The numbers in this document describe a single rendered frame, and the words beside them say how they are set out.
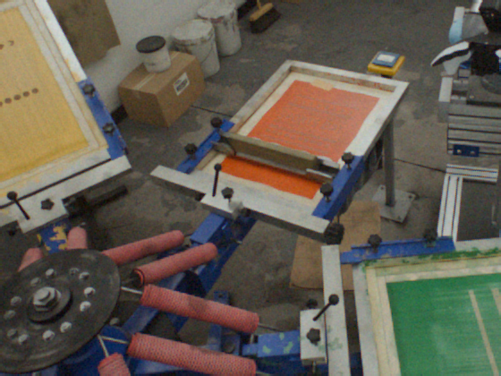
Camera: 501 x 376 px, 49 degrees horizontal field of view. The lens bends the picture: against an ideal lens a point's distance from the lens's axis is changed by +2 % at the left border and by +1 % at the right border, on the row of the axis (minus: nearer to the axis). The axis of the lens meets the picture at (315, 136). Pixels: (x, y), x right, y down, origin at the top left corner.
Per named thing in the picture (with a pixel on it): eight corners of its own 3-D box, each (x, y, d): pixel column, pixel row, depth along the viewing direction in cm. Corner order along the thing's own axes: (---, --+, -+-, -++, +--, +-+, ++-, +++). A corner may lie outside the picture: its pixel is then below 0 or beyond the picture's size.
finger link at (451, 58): (434, 85, 111) (475, 72, 112) (431, 60, 108) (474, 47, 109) (428, 78, 114) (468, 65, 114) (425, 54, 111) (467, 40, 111)
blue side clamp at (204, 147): (227, 131, 216) (224, 117, 211) (238, 134, 214) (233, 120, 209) (182, 181, 197) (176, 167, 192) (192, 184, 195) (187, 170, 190)
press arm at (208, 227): (225, 209, 177) (221, 199, 173) (240, 214, 174) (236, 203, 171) (192, 248, 166) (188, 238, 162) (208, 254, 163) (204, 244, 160)
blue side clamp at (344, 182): (352, 166, 193) (350, 151, 188) (364, 169, 190) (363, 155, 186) (313, 225, 173) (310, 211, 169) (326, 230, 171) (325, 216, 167)
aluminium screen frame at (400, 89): (288, 66, 245) (287, 59, 243) (409, 89, 221) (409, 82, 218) (182, 180, 195) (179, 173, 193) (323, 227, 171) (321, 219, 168)
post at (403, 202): (379, 185, 312) (373, 44, 250) (416, 195, 303) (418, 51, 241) (365, 211, 298) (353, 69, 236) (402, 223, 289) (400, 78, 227)
